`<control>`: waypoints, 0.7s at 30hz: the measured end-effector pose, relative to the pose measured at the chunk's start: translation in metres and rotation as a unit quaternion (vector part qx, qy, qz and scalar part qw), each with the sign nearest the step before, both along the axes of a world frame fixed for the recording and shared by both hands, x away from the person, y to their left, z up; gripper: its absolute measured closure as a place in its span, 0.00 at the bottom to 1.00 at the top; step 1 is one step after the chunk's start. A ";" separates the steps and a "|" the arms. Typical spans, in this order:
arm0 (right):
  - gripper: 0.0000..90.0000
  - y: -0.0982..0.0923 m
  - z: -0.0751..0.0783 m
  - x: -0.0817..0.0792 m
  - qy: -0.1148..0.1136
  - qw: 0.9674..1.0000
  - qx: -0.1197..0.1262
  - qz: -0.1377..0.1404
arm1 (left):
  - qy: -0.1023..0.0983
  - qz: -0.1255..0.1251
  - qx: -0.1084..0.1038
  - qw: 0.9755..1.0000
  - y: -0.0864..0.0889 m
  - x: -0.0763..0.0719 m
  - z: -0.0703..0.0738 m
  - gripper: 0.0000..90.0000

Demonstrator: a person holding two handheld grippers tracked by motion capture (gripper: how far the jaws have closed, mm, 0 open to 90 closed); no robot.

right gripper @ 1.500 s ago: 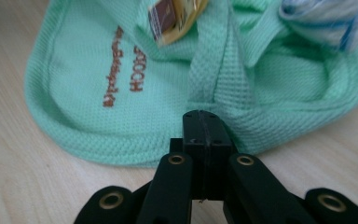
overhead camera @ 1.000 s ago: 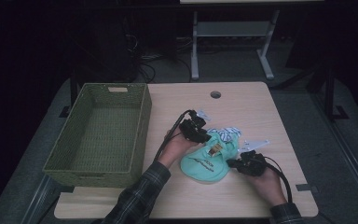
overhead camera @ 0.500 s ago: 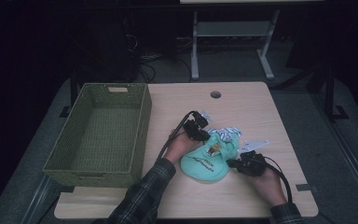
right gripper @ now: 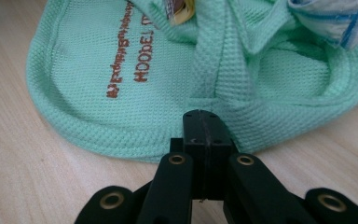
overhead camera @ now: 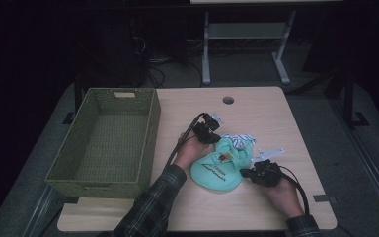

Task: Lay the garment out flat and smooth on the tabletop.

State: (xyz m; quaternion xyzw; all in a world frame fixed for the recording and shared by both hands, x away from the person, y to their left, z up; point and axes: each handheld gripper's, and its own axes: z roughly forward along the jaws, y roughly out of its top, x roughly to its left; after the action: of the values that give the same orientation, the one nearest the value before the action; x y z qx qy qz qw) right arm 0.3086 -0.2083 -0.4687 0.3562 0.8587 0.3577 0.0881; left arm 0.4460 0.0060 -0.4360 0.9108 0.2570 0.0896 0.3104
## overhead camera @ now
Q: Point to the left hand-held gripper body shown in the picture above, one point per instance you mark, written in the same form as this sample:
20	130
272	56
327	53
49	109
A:
205	131

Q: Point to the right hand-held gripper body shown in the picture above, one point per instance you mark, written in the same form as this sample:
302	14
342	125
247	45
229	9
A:
266	173

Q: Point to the blue white striped garment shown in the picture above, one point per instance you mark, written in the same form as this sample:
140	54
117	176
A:
240	140

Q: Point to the mint green garment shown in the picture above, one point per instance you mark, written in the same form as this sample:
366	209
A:
217	177

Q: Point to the person's left hand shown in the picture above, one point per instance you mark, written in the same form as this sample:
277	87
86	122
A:
189	151

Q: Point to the person's right hand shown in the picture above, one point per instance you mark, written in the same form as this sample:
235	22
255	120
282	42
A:
286	197

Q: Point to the grey tape strip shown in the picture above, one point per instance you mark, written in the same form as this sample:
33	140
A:
322	198

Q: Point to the green woven basket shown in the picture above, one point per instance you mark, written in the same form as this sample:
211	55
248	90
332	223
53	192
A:
112	148

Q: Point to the black metal stand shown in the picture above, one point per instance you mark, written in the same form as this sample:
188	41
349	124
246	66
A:
77	95
348	98

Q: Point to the metal floor rail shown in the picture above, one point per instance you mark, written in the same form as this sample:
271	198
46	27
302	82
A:
368	158
42	210

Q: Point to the white metal table frame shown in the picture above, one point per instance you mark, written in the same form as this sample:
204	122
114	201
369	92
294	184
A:
243	31

